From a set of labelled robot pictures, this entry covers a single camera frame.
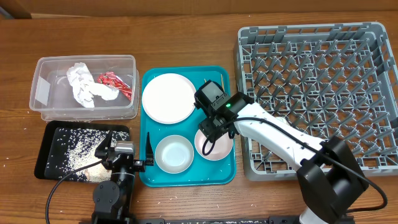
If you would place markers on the white cup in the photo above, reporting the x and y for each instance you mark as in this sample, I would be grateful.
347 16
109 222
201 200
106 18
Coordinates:
280 119

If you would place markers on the clear plastic container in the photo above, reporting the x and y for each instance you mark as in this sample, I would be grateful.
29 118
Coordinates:
51 94

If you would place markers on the right wooden chopstick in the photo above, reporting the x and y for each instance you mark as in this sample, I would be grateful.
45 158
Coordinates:
222 82

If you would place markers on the red snack wrapper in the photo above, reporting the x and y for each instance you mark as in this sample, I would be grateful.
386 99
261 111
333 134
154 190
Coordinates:
112 80

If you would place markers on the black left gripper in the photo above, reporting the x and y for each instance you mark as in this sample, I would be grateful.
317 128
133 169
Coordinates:
140 165

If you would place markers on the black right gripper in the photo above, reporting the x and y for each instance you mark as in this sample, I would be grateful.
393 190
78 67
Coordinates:
211 129

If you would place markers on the white round plate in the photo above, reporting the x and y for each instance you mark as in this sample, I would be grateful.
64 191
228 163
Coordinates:
169 98

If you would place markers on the black tray bin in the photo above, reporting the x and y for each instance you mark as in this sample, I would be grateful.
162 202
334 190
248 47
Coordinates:
50 131

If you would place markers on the pink bowl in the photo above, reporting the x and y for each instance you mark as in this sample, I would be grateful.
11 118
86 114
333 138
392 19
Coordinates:
222 147

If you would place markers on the grey bowl with rice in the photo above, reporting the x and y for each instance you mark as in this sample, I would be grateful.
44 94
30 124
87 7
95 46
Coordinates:
174 154

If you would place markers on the spilled rice pile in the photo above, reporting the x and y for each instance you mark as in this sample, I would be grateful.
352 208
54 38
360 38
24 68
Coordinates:
73 148

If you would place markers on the teal plastic tray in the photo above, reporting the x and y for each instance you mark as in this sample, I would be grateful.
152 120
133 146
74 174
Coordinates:
201 171

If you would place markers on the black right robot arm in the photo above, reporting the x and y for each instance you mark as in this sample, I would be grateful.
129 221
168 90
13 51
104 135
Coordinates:
328 173

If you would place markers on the white napkin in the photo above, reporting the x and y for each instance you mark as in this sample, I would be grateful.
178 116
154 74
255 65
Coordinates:
84 87

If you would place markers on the grey dishwasher rack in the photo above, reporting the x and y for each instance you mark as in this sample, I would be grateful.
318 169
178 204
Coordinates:
327 80

